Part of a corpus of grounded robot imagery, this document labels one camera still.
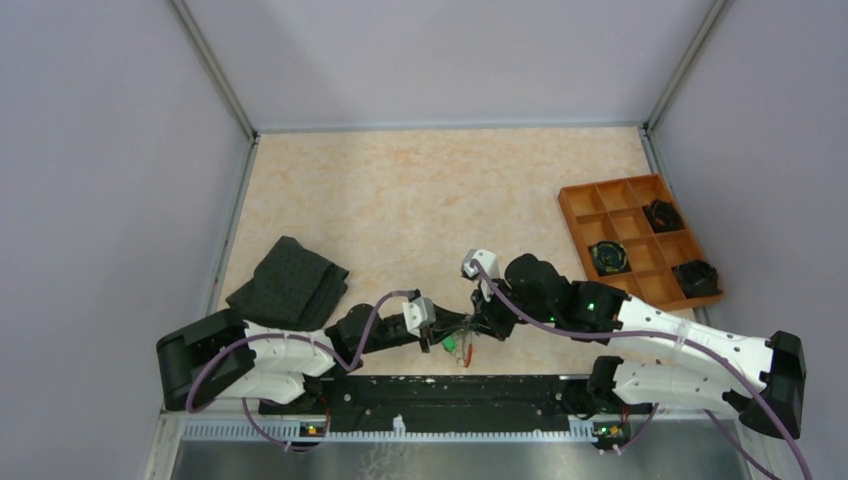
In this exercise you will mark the black rolled item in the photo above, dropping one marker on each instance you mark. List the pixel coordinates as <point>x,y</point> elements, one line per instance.
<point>697,278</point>
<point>662,216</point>

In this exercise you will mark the orange compartment tray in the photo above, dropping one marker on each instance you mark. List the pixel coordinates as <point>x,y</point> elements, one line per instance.
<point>612,210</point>

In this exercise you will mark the keyring with coloured keys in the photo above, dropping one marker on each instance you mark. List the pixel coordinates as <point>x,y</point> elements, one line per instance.
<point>459,344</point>

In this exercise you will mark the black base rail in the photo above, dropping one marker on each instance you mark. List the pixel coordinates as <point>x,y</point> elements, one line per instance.
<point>451,404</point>

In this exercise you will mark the black folded cloth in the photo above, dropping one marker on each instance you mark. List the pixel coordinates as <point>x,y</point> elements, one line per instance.
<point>292,288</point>

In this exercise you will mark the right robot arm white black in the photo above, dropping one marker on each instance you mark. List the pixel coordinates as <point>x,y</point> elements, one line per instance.
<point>761,380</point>

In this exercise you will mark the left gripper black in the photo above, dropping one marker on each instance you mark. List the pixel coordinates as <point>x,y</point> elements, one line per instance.
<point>449,320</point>

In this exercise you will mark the black rolled item top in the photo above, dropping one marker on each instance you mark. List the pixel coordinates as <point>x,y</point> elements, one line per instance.
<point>662,216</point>

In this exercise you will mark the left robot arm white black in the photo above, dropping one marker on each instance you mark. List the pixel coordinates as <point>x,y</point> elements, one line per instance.
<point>225,356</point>

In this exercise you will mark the black rolled item bottom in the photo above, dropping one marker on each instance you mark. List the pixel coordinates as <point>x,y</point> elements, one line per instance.
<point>697,278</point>

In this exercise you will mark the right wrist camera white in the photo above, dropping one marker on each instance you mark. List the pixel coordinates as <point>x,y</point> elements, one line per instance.
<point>476,262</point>

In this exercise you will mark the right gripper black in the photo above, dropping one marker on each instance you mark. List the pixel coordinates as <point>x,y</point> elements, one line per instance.
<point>486,317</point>

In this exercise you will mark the dark patterned rolled item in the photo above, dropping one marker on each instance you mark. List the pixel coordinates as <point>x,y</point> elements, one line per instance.
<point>609,258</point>

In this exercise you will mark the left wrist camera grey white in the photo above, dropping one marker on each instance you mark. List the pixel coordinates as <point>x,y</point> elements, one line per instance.
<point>419,314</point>

